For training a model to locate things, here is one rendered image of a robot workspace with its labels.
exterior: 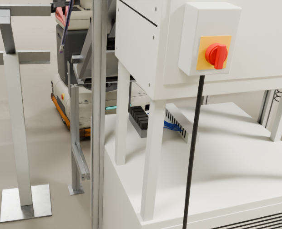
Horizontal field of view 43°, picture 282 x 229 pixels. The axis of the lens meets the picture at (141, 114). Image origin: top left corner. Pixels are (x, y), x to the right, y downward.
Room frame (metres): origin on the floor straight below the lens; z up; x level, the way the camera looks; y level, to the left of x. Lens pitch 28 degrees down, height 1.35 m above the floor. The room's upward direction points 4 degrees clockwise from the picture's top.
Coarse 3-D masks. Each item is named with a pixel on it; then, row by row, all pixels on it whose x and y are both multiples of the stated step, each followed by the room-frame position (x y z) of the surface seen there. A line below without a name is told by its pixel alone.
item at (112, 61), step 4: (108, 52) 1.53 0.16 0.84; (112, 52) 1.54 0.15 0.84; (108, 56) 1.56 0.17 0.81; (112, 56) 1.57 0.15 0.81; (108, 60) 1.60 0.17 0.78; (112, 60) 1.61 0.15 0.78; (116, 60) 1.61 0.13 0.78; (88, 64) 1.58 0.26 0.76; (108, 64) 1.63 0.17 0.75; (112, 64) 1.64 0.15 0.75; (116, 64) 1.65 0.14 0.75; (88, 68) 1.62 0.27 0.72; (108, 68) 1.67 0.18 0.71
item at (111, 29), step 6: (114, 0) 1.22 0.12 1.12; (114, 6) 1.25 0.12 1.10; (108, 12) 1.27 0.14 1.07; (114, 12) 1.28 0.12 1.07; (108, 18) 1.30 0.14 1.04; (114, 18) 1.31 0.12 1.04; (108, 24) 1.34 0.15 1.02; (114, 24) 1.27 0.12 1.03; (108, 30) 1.37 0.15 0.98; (114, 30) 1.30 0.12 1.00; (108, 36) 1.33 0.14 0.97; (114, 36) 1.34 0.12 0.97
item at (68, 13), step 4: (72, 0) 1.43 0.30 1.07; (72, 4) 1.45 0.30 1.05; (68, 8) 1.47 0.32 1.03; (68, 12) 1.48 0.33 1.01; (68, 16) 1.50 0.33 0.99; (68, 20) 1.52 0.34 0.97; (68, 24) 1.54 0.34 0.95; (64, 28) 1.56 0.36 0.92; (64, 32) 1.58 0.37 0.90; (64, 36) 1.60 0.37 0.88; (64, 40) 1.63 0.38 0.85; (64, 44) 1.65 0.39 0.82; (60, 52) 1.70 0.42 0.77
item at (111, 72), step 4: (112, 68) 1.68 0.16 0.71; (116, 68) 1.68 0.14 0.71; (88, 72) 1.62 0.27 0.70; (108, 72) 1.66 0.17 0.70; (112, 72) 1.66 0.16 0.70; (116, 72) 1.67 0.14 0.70; (84, 76) 1.60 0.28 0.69; (88, 76) 1.61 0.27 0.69; (108, 76) 1.65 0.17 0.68; (112, 76) 1.66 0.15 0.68
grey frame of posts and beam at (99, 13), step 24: (96, 0) 1.11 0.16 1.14; (96, 24) 1.11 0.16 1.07; (96, 48) 1.11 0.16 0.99; (96, 72) 1.11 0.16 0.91; (72, 96) 1.57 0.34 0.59; (96, 96) 1.11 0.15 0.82; (264, 96) 1.40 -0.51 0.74; (72, 120) 1.57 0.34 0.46; (96, 120) 1.11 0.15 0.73; (264, 120) 1.37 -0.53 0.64; (96, 144) 1.11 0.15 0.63; (72, 168) 1.57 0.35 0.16; (96, 168) 1.11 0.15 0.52; (96, 192) 1.11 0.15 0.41; (96, 216) 1.11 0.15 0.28
